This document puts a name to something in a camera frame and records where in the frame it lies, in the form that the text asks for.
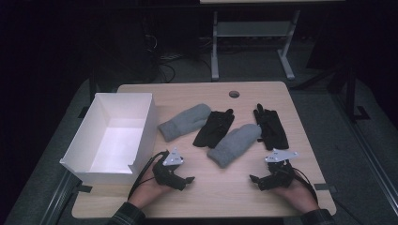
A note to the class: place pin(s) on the aluminium frame rail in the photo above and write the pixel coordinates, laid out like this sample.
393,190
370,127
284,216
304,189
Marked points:
372,162
59,200

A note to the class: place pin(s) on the grey tape strip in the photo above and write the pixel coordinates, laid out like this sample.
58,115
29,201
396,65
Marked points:
84,188
325,187

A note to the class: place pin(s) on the person's right hand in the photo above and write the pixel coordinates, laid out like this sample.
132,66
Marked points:
295,197

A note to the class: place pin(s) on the black glove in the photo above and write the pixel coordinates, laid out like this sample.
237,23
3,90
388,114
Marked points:
270,129
214,128

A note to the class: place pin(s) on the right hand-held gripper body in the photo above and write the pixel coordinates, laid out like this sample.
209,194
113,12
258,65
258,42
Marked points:
280,175

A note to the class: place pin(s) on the black stand leg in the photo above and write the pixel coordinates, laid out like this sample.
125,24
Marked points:
350,93

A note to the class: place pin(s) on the grey metal stand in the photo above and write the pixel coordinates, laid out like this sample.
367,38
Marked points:
250,29

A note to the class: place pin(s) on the person's left hand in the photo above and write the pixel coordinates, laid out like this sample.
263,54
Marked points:
147,190

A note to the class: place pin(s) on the white box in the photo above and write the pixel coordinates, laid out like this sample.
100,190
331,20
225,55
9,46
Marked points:
119,146

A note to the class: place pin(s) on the grey knit mitten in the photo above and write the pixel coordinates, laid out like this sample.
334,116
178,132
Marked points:
233,145
184,123

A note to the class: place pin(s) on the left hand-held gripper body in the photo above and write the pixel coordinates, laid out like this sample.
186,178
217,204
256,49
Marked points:
167,175

